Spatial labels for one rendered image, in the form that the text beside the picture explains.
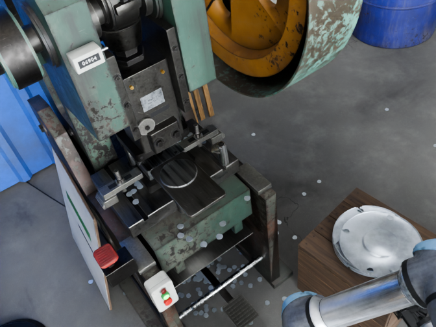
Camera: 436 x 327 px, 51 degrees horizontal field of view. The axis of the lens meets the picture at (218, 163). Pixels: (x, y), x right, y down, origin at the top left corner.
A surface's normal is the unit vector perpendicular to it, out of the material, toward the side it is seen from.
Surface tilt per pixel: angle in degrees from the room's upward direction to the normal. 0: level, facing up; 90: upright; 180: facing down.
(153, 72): 90
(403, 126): 0
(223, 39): 26
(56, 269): 0
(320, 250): 0
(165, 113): 90
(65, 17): 90
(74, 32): 90
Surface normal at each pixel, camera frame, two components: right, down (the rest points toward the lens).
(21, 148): 0.58, 0.55
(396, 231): -0.13, -0.71
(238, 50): -0.51, -0.49
